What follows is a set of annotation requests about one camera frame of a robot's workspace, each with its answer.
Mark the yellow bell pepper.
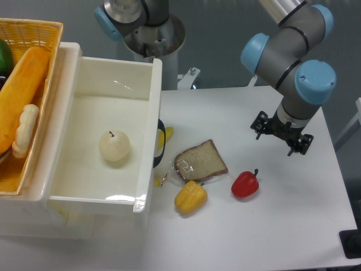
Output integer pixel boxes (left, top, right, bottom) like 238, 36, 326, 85
174, 181, 208, 215

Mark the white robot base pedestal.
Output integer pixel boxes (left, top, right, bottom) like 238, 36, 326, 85
124, 14, 202, 91

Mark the yellow banana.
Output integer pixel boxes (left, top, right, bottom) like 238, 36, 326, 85
153, 126, 174, 187

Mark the green bell pepper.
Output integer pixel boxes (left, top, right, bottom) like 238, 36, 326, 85
1, 40, 14, 75

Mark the orange baguette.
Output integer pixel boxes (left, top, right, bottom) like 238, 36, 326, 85
1, 46, 50, 153

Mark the white frame at right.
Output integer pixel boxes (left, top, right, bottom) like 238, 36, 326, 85
333, 98, 360, 151

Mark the bread slice in plastic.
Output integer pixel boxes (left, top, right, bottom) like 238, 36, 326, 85
166, 139, 231, 187

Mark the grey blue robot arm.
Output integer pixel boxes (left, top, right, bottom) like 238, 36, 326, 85
94, 1, 337, 154

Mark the cream peanut toy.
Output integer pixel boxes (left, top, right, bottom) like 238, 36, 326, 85
12, 104, 39, 159

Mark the black drawer handle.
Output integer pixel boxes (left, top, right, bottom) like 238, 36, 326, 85
152, 119, 168, 169

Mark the red bell pepper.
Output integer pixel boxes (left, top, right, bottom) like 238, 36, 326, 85
231, 169, 259, 198

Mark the top white drawer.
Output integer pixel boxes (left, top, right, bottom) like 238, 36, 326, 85
49, 57, 162, 216

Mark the black device at table edge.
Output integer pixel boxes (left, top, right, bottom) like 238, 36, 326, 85
339, 229, 360, 259

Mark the white pear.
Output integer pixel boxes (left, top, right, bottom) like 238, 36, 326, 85
98, 129, 130, 168

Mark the woven yellow basket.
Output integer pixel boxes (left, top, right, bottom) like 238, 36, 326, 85
1, 18, 63, 196

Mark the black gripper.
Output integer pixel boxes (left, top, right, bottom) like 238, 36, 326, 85
250, 111, 314, 156

